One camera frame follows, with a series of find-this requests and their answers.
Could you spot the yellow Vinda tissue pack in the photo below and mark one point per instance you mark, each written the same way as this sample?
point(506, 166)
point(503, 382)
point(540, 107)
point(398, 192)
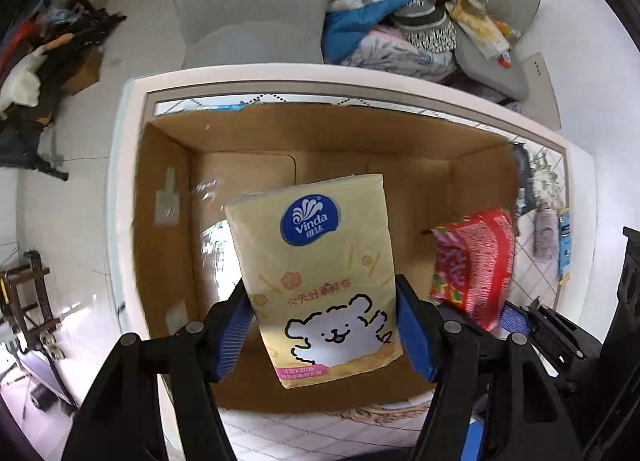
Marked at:
point(317, 264)

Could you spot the floral pink fabric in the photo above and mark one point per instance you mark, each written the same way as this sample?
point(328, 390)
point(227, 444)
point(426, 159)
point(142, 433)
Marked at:
point(384, 49)

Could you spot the yellow white bag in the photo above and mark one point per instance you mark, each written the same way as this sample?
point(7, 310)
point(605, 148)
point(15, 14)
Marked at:
point(490, 36)

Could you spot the black packet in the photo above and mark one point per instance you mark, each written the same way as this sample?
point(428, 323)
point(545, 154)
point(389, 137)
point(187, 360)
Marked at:
point(526, 198)

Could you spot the black tripod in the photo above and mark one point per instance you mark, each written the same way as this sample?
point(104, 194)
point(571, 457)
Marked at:
point(19, 149)

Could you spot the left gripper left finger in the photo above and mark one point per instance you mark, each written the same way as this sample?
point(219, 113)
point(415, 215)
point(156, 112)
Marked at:
point(204, 353)

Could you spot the grey cushioned chair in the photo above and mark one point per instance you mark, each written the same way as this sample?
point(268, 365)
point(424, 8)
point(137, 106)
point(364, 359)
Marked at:
point(508, 79)

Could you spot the dark wooden stool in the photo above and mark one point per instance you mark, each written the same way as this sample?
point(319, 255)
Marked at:
point(28, 332)

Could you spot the mauve cloth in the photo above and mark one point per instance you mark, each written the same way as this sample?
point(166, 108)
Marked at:
point(546, 235)

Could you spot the white plush toy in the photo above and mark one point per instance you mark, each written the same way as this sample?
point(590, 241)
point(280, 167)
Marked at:
point(22, 85)

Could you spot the small brown cardboard box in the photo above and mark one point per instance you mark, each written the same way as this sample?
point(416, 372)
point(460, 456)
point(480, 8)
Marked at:
point(85, 73)

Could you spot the blue Nestle milk powder sachet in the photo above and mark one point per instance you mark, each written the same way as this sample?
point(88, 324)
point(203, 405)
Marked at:
point(565, 246)

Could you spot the patterned hat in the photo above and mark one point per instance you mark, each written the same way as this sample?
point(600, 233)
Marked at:
point(426, 26)

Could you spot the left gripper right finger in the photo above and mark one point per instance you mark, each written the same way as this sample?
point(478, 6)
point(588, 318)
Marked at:
point(446, 354)

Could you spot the red snack packet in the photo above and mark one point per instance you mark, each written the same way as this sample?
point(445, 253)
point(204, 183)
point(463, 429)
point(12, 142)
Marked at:
point(474, 264)

